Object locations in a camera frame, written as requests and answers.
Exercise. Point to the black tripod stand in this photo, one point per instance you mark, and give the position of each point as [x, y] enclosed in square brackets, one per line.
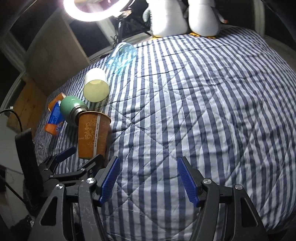
[128, 25]

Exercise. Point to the blue white striped quilt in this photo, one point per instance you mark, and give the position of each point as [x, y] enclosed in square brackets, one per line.
[226, 104]

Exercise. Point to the green thermos bottle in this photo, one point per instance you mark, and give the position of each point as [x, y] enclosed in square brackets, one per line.
[71, 107]

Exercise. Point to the cream white cup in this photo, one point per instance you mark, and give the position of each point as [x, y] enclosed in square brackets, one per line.
[96, 86]

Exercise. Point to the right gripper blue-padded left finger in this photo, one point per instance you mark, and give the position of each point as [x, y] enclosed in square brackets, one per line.
[71, 210]

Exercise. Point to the orange paper cup lying down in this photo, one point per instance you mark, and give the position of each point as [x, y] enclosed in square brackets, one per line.
[60, 97]

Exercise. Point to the bright ring light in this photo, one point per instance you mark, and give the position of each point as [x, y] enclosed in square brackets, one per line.
[99, 10]

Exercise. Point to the large white penguin plush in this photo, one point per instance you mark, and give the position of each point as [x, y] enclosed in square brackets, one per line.
[166, 17]

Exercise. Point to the light wooden board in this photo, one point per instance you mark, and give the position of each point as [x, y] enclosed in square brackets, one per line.
[55, 55]

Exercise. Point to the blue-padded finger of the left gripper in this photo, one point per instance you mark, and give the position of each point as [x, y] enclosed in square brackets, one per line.
[89, 169]
[52, 161]

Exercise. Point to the small white penguin plush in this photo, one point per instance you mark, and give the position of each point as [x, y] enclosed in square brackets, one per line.
[204, 19]

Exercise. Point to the orange patterned paper cup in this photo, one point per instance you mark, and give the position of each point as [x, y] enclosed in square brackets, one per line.
[93, 131]

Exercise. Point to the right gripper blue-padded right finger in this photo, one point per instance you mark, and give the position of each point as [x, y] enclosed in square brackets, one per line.
[241, 219]

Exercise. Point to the blue orange soda can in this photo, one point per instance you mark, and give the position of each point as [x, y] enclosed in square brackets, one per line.
[56, 120]

